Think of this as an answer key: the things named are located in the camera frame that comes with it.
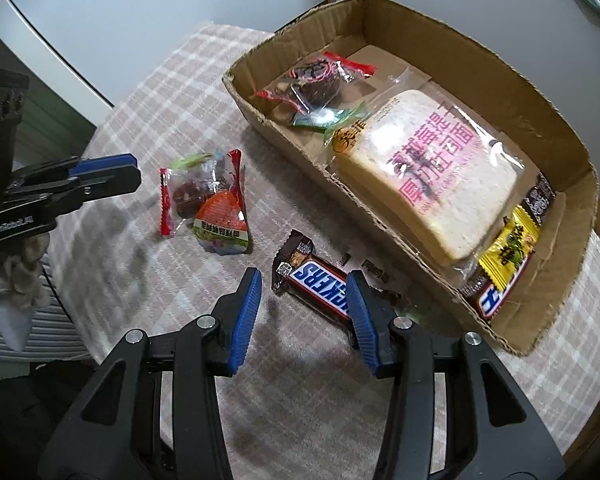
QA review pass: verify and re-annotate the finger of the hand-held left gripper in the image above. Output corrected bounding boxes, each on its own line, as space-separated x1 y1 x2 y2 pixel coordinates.
10 154 137 186
2 167 142 211

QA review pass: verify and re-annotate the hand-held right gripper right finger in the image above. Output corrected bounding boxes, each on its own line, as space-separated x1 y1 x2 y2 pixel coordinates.
346 270 566 480

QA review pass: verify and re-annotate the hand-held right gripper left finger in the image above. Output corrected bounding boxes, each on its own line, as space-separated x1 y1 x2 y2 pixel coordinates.
37 267 263 480

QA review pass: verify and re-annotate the chocolate bar blue lettering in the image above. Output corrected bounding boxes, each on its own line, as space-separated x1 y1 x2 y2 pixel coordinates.
271 257 406 351

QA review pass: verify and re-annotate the red clear date packet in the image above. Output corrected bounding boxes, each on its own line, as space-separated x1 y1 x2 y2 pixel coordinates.
159 149 244 237
255 52 378 116

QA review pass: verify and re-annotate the chocolate bar white lettering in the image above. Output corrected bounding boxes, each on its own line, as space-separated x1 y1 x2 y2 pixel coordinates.
457 255 531 321

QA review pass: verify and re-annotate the sliced bread packet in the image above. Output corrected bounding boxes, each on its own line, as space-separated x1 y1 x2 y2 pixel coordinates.
325 67 536 281

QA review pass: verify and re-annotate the yellow candy packet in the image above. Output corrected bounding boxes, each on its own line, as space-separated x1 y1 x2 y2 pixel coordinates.
477 205 541 286

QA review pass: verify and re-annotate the green candy wrapper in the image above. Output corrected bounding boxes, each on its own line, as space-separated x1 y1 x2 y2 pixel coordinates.
290 102 371 133

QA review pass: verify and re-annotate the black patterned candy packet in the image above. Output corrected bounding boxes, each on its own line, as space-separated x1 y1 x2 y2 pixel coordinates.
522 172 556 226

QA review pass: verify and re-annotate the cardboard box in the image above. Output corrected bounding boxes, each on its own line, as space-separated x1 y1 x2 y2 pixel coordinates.
222 0 600 358

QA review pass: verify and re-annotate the orange snack packet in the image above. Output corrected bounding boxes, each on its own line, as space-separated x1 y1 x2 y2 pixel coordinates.
192 190 253 256

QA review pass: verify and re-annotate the grey striped cloth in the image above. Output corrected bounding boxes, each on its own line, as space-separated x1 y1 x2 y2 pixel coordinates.
0 305 106 361

